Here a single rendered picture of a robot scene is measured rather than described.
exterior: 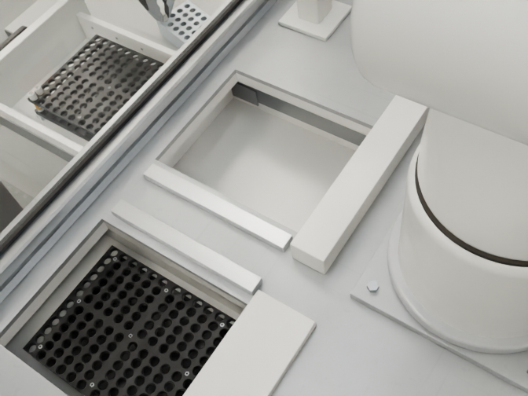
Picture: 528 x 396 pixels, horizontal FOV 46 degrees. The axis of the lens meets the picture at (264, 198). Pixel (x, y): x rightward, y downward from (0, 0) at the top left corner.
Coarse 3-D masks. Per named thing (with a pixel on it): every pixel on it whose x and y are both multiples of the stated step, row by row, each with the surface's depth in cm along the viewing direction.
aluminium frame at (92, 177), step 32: (256, 0) 100; (224, 32) 96; (192, 64) 93; (160, 96) 90; (128, 128) 88; (96, 160) 85; (128, 160) 89; (64, 192) 83; (96, 192) 86; (32, 224) 80; (64, 224) 83; (0, 256) 78; (32, 256) 81; (0, 288) 79
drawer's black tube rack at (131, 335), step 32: (128, 256) 87; (96, 288) 85; (128, 288) 88; (160, 288) 83; (64, 320) 82; (96, 320) 82; (128, 320) 81; (160, 320) 81; (192, 320) 80; (224, 320) 80; (64, 352) 80; (96, 352) 82; (128, 352) 79; (160, 352) 78; (192, 352) 81; (96, 384) 77; (128, 384) 77; (160, 384) 76
